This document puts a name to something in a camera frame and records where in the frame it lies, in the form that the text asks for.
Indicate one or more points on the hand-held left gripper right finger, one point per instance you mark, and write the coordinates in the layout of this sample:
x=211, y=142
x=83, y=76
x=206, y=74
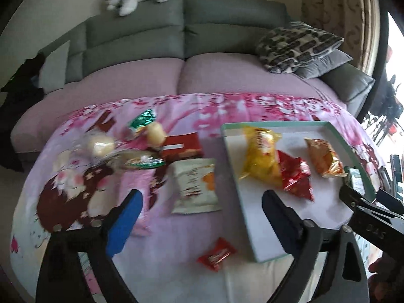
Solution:
x=277, y=214

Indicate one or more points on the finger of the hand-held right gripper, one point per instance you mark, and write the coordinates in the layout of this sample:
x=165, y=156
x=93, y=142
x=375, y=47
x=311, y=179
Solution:
x=353, y=199
x=391, y=202

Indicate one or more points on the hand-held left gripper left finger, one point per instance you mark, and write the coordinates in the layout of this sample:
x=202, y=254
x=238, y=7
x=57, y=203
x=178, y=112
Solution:
x=126, y=221

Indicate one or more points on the green and white drink packet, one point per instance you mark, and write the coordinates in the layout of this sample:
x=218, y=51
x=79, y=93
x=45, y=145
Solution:
x=355, y=178

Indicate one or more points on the teal shallow box tray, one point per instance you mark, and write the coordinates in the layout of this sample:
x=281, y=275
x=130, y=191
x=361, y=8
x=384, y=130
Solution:
x=325, y=202

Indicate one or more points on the red snack bag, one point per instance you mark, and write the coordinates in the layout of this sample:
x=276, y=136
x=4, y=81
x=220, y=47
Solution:
x=295, y=176

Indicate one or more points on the orange snack bag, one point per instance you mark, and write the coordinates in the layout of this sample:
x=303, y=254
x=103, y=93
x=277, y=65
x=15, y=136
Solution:
x=322, y=157

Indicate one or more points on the green-labelled bread packet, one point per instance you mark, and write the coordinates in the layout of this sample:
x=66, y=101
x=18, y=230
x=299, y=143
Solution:
x=139, y=160

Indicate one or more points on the yellow snack bag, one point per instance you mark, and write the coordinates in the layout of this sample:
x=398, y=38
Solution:
x=258, y=154

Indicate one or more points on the small red candy packet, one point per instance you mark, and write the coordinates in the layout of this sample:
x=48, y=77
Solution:
x=217, y=255

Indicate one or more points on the white snack packet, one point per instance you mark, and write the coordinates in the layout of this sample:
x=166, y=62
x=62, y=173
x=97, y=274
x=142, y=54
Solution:
x=192, y=186

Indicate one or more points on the bun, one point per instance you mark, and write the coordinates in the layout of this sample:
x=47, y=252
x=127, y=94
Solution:
x=99, y=145

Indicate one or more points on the pale jelly cup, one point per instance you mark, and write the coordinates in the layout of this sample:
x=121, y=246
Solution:
x=157, y=134

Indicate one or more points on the red snack box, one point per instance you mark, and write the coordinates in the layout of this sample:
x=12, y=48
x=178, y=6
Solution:
x=183, y=146

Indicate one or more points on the green foil packet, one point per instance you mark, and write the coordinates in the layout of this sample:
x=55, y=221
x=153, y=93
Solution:
x=142, y=121

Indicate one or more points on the pink printed blanket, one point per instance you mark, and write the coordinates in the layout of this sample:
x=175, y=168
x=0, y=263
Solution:
x=176, y=236

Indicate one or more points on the balcony drying rack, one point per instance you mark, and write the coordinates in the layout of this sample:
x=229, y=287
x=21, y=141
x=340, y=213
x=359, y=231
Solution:
x=388, y=101

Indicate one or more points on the grey pillow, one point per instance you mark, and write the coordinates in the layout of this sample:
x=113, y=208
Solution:
x=325, y=64

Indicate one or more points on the pink sofa cover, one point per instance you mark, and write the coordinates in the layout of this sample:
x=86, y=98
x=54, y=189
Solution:
x=221, y=75

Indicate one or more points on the dark clothing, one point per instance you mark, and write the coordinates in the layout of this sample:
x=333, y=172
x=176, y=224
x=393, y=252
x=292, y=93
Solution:
x=19, y=107

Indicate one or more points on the black and white patterned pillow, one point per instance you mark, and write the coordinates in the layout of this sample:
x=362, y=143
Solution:
x=293, y=47

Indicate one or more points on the light grey cloth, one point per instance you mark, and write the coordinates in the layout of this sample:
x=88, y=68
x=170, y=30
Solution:
x=53, y=66

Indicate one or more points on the patterned beige curtain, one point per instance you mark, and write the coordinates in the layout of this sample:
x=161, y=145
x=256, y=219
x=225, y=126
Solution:
x=331, y=6

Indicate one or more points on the grey sofa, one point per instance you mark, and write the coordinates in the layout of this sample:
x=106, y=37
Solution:
x=221, y=15

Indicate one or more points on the dark door frame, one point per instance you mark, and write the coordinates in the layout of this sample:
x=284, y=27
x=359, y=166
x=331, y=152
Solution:
x=380, y=53

